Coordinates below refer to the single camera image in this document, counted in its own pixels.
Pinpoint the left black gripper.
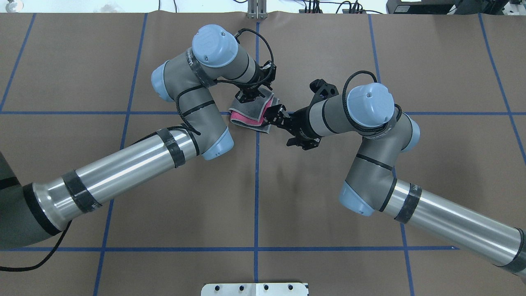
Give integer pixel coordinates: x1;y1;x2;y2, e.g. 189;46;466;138
235;61;277;103

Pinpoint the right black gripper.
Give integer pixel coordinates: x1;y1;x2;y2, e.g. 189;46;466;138
263;79;339;150

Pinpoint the pink towel with grey edge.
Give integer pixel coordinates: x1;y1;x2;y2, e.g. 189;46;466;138
228;90;280;134

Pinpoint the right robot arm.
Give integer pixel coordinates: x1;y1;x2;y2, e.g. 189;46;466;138
263;78;525;280

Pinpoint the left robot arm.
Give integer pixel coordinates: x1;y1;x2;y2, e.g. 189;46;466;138
1;24;276;250

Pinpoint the blue tape line lengthwise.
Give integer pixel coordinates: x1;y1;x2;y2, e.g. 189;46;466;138
253;21;261;283

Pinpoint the blue tape line crosswise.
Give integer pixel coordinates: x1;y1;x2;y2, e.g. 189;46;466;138
1;111;526;116

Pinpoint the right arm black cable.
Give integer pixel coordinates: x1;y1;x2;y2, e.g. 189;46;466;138
342;71;402;134

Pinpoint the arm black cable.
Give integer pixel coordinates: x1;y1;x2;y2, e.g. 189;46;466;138
342;71;402;134
0;28;275;272

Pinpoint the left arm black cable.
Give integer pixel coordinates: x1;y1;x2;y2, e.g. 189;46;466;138
0;28;275;272

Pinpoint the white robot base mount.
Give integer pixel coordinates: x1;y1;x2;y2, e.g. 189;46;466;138
201;282;309;296

